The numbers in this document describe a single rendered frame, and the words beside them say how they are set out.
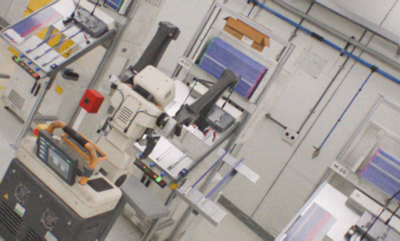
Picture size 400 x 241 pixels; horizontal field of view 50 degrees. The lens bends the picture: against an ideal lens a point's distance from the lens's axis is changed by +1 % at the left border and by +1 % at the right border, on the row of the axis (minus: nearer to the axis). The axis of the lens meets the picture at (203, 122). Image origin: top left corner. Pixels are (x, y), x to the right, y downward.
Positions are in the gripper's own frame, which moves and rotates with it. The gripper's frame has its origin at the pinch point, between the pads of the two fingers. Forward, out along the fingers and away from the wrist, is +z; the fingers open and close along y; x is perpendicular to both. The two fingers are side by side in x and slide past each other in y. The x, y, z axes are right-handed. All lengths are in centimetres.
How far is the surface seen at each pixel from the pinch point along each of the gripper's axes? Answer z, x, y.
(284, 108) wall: 108, -146, 7
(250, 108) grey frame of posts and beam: 1.9, -43.4, -10.8
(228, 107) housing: 7.6, -36.0, 4.1
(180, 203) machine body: 54, 31, -11
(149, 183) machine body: 56, 35, 21
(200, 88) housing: 7.8, -35.3, 33.2
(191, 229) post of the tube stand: 34, 46, -36
